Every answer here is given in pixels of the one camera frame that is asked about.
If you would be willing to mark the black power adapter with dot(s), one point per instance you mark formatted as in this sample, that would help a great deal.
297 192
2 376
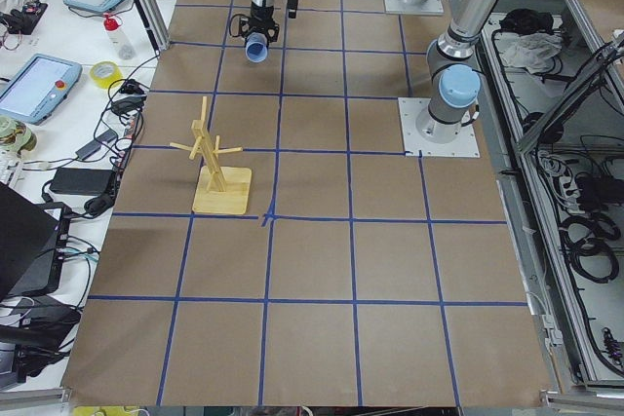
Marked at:
80 181

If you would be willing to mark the light blue plastic cup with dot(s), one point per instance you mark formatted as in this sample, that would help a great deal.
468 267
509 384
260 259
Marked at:
256 47

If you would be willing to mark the teach pendant near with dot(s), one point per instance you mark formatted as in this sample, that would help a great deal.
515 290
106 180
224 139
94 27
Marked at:
39 88

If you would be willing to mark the squeeze bottle red cap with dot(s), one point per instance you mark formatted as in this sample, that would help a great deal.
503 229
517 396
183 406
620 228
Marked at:
125 50

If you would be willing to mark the black laptop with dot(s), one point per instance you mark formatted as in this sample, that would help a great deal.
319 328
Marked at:
32 236

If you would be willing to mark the yellow tape roll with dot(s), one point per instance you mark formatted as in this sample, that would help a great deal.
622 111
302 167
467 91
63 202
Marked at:
105 74

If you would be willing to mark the white cloth rag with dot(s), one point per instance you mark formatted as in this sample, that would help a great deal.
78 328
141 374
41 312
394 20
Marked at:
533 52

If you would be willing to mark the wooden cup rack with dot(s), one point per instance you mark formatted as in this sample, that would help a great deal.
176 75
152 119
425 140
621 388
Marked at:
220 189

